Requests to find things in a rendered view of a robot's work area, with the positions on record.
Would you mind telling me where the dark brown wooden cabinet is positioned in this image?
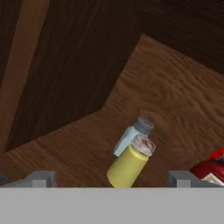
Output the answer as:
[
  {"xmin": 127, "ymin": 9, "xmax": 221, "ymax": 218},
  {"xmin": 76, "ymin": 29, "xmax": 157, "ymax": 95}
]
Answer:
[{"xmin": 0, "ymin": 0, "xmax": 224, "ymax": 154}]

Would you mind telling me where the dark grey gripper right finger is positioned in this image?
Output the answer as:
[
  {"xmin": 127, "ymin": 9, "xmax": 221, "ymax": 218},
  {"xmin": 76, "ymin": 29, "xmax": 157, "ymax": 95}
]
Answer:
[{"xmin": 167, "ymin": 171, "xmax": 224, "ymax": 188}]

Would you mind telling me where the red condiment bottle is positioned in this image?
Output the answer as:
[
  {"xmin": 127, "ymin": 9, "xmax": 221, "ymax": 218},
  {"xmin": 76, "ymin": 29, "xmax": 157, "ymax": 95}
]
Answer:
[{"xmin": 189, "ymin": 147, "xmax": 224, "ymax": 186}]

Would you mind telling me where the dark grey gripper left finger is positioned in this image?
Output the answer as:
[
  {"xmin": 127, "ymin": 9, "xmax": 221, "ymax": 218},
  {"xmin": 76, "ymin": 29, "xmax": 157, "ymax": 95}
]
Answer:
[{"xmin": 2, "ymin": 171, "xmax": 57, "ymax": 188}]

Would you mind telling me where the pale blue shaker grey cap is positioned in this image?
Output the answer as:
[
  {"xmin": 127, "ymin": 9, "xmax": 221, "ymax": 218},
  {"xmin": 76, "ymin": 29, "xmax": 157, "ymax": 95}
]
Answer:
[{"xmin": 113, "ymin": 116, "xmax": 155, "ymax": 158}]

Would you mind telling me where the yellow condiment bottle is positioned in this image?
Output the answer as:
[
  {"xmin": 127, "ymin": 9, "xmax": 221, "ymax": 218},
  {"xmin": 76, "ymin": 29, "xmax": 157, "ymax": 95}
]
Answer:
[{"xmin": 106, "ymin": 134, "xmax": 157, "ymax": 188}]

